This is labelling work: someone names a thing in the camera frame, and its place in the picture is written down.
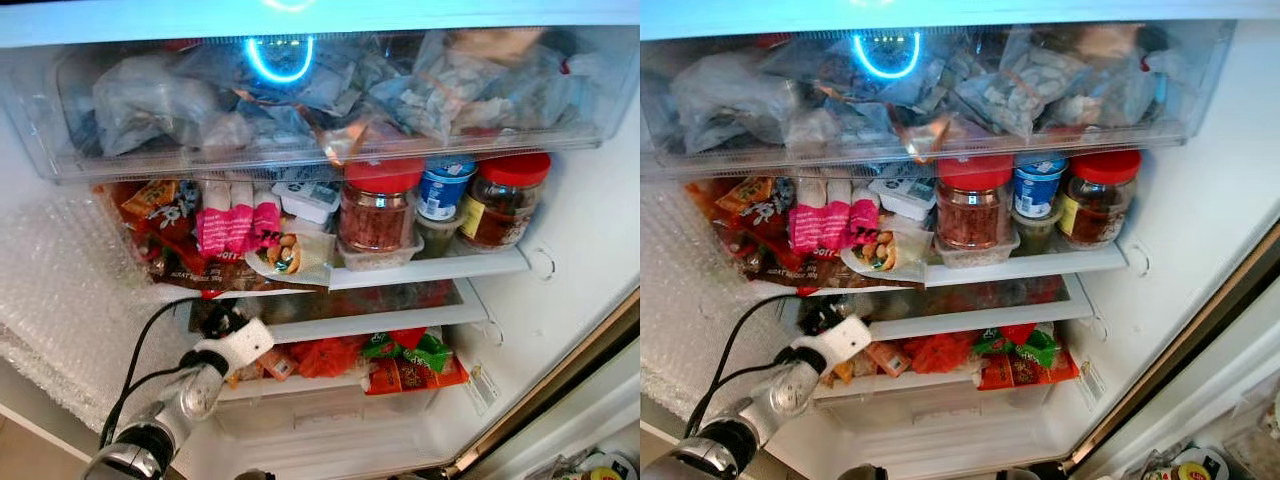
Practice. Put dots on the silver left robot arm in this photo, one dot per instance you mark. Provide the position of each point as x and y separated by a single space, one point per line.
760 415
170 410

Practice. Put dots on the glass fridge shelf white-trimmed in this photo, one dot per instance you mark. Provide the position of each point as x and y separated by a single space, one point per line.
970 315
370 318

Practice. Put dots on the white fridge shelf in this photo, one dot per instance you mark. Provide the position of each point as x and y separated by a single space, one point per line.
430 268
1030 265

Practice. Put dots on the fridge door edge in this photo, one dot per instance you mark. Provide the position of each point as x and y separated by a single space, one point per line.
560 375
1180 345

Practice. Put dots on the small orange sachet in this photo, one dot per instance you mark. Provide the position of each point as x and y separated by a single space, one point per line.
888 358
276 362

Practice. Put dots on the white nut snack bag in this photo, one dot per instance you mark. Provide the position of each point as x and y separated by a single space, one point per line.
290 258
885 255

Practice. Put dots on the large red food package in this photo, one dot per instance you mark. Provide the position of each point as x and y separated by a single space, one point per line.
755 252
165 255

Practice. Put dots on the pink snack packets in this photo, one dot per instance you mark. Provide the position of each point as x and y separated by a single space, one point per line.
830 222
235 225

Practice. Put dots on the red crumpled plastic bag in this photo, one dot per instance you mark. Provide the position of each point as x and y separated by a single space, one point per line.
325 358
938 353

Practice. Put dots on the clear bubble wrap sheet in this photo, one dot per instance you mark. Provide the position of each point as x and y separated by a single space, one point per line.
70 300
700 295

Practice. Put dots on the white rectangular food box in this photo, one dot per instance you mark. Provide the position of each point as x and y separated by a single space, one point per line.
308 200
903 197

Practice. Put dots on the orange printed packet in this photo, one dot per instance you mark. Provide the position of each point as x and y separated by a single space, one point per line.
745 195
150 197

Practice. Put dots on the clear crisper drawer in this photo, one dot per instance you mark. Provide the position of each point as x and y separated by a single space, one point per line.
950 410
340 415

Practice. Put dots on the clear plastic food container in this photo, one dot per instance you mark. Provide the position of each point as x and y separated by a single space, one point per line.
380 258
975 256

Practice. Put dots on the wide red-lid glass jar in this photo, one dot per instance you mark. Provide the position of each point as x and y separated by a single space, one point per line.
378 210
975 208

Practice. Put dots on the green snack packet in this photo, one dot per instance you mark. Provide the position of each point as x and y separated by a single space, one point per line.
1035 345
425 350

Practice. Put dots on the orange-red flat packet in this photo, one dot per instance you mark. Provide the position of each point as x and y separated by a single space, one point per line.
420 378
1030 373

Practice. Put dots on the small greenish glass jar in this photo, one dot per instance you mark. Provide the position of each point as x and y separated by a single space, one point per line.
438 235
1035 232

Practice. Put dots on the clear freezer drawer with bags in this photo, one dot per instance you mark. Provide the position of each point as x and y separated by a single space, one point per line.
300 100
950 95

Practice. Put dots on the yellow-lid door items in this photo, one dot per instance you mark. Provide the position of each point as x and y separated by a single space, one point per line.
1190 465
605 468

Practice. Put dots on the dark red-lid glass jar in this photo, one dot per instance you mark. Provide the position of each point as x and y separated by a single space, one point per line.
1100 200
505 205

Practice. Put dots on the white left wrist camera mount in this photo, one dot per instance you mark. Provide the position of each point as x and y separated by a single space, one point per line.
238 345
835 342

